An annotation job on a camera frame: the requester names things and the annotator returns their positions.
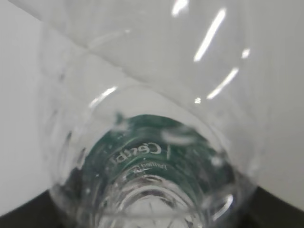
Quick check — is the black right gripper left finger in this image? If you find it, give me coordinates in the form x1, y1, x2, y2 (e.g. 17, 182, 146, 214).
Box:
0, 190, 62, 228

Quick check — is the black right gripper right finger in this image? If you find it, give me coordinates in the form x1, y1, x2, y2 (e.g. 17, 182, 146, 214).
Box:
242, 187, 304, 228

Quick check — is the clear water bottle green label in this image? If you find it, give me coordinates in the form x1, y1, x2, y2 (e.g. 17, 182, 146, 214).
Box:
35, 0, 274, 228

